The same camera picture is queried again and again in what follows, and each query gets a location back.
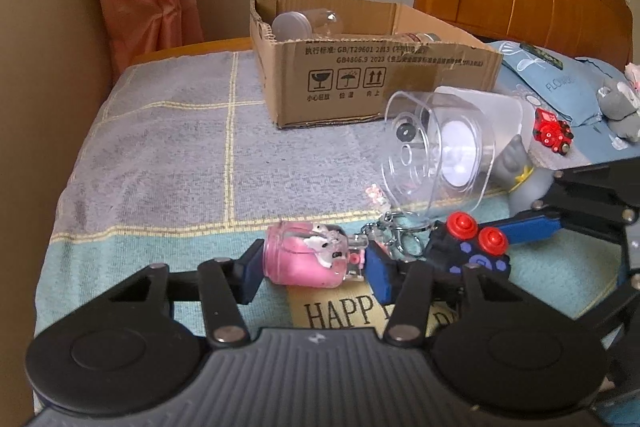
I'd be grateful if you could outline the light blue bedsheet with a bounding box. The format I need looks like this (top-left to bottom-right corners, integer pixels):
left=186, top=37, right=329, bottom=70
left=567, top=119, right=640, bottom=170

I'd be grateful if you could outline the wooden bed frame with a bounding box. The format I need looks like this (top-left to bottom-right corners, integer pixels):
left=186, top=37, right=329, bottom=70
left=132, top=38, right=253, bottom=65

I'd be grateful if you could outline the black toy train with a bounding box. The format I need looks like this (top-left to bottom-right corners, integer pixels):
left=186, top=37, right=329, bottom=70
left=424, top=211, right=512, bottom=280

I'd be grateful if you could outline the pink jar keychain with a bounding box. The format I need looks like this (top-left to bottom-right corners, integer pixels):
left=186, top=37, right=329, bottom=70
left=263, top=207, right=433, bottom=289

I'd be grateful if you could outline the cardboard box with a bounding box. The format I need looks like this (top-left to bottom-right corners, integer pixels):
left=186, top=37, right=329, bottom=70
left=249, top=0, right=504, bottom=129

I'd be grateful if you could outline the grey elephant toy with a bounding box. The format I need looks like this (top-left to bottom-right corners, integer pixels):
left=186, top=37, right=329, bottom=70
left=487, top=134, right=571, bottom=220

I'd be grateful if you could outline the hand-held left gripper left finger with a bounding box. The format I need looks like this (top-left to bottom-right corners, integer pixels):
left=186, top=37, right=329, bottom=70
left=105, top=239, right=266, bottom=348

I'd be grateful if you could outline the checked bed blanket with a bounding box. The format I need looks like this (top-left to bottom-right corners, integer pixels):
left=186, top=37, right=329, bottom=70
left=32, top=38, right=640, bottom=408

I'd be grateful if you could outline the red toy train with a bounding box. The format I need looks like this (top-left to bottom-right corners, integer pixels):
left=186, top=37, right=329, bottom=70
left=532, top=107, right=575, bottom=155

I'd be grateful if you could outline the clear jar with frosted lid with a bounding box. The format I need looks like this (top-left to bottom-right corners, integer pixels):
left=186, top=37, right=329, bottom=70
left=271, top=8, right=343, bottom=42

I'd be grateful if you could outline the grey plush toy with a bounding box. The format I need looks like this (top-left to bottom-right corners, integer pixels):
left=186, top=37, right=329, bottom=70
left=595, top=77, right=640, bottom=140

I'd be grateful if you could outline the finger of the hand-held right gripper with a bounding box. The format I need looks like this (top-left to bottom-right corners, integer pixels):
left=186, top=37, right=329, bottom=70
left=551, top=158, right=640, bottom=208
left=500, top=201, right=640, bottom=246

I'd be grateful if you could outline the clear square plastic container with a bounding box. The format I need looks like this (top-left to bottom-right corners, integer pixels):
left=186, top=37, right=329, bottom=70
left=382, top=86, right=533, bottom=214

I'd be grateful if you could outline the beige lettered cloth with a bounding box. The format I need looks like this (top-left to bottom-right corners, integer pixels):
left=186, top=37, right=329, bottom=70
left=290, top=279, right=466, bottom=333

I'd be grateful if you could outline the light blue pillow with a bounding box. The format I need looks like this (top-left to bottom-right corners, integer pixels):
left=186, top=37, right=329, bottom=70
left=482, top=39, right=631, bottom=128

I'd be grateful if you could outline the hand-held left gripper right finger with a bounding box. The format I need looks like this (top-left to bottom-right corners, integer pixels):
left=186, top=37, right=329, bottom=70
left=364, top=241, right=530, bottom=345

